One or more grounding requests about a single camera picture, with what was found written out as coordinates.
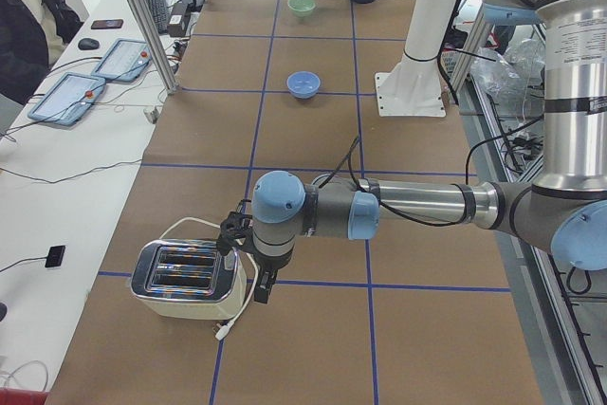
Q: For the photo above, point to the upper teach pendant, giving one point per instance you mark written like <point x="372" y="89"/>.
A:
<point x="125" y="60"/>

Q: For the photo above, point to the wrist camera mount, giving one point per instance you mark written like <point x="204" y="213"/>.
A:
<point x="235" y="233"/>

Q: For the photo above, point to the black keyboard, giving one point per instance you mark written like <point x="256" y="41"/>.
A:
<point x="159" y="13"/>

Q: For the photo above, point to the aluminium frame post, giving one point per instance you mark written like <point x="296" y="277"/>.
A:
<point x="147" y="26"/>

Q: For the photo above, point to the teach pendant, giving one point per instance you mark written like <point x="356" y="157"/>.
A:
<point x="125" y="60"/>
<point x="68" y="99"/>

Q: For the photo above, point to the black computer mouse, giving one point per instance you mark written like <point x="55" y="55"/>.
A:
<point x="88" y="44"/>

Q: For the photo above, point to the lower teach pendant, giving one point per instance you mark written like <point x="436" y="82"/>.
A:
<point x="68" y="99"/>

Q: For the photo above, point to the black smartphone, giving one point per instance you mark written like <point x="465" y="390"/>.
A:
<point x="107" y="24"/>

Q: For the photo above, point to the small black box device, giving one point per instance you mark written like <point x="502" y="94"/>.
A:
<point x="55" y="256"/>

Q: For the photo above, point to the blue bowl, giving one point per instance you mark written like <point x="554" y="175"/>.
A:
<point x="303" y="84"/>

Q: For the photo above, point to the seated person in black jacket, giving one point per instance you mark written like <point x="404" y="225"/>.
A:
<point x="34" y="35"/>

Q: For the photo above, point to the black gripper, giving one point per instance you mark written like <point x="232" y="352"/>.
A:
<point x="271" y="265"/>

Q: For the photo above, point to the beige toaster appliance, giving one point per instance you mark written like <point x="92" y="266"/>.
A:
<point x="189" y="279"/>

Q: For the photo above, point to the white pedestal base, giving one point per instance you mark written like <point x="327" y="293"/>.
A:
<point x="413" y="87"/>

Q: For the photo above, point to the green bowl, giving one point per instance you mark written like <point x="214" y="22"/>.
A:
<point x="301" y="8"/>

